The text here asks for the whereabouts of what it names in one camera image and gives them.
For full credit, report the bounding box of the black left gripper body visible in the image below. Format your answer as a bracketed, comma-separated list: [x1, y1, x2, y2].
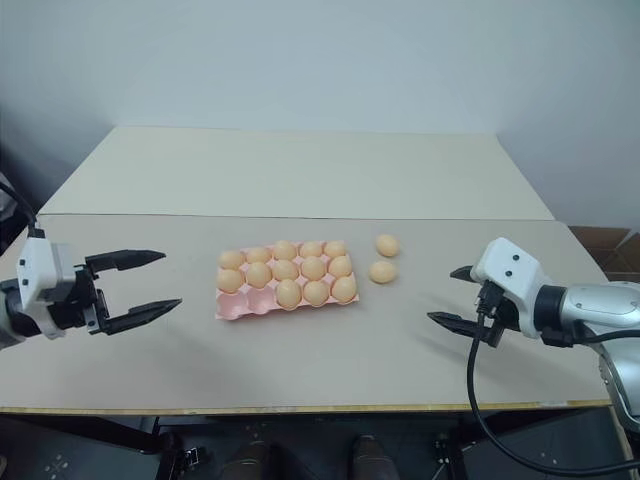
[47, 263, 112, 336]

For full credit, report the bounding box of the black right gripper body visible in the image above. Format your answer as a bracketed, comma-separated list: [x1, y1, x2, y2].
[472, 279, 522, 349]

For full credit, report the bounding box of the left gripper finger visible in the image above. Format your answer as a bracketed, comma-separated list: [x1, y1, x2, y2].
[97, 297, 183, 336]
[83, 248, 167, 274]

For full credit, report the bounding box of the pink egg tray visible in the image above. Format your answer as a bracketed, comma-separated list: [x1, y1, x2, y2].
[214, 241, 362, 322]

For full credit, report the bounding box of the brown cardboard box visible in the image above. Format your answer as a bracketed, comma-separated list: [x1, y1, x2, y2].
[569, 225, 640, 284]

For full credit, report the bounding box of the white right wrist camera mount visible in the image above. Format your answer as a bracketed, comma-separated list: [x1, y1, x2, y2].
[471, 237, 544, 342]

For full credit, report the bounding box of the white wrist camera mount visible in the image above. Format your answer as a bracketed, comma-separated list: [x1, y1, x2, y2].
[14, 236, 77, 341]
[471, 237, 544, 342]

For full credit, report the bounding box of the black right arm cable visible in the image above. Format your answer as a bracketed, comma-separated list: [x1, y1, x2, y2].
[466, 280, 640, 474]

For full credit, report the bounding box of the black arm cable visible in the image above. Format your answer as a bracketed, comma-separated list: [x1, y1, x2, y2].
[466, 280, 640, 474]
[0, 179, 45, 241]

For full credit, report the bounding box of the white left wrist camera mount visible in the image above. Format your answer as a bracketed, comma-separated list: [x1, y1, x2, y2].
[14, 236, 77, 341]

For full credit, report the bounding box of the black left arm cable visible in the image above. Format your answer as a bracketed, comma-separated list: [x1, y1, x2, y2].
[0, 179, 45, 241]

